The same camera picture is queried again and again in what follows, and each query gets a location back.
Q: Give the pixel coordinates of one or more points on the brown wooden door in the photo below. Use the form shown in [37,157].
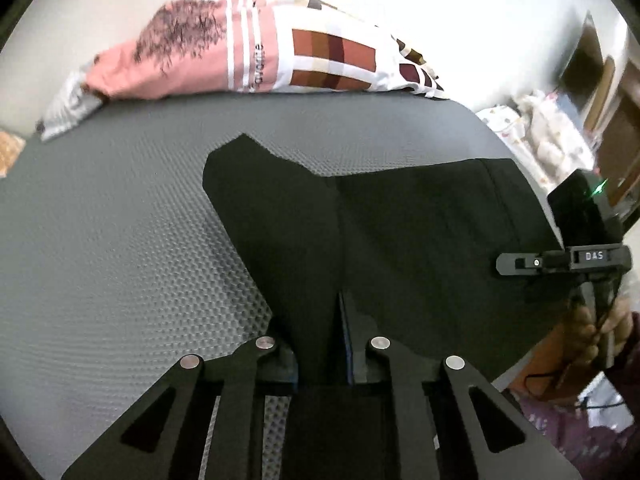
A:
[620,130]

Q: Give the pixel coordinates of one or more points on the person's purple clothing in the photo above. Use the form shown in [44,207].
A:
[590,440]

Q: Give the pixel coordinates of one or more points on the pink plaid blanket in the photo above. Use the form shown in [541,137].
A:
[325,50]

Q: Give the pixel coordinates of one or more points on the black pants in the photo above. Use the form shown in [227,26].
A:
[400,235]

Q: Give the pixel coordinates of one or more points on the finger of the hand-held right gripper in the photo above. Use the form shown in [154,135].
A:
[525,263]

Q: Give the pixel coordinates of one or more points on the grey textured mat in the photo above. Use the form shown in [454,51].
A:
[125,235]

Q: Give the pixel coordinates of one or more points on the grey white cloth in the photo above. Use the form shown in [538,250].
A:
[70,107]

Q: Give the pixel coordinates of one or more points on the person's right hand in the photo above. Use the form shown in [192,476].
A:
[582,332]

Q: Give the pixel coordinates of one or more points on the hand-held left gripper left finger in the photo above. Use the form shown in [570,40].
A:
[282,367]

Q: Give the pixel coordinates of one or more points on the white dotted cloth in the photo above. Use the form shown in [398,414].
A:
[535,145]

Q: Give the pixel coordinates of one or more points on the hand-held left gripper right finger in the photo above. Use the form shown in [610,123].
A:
[356,365]

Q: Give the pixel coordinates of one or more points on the orange patterned cloth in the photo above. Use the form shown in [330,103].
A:
[10,152]

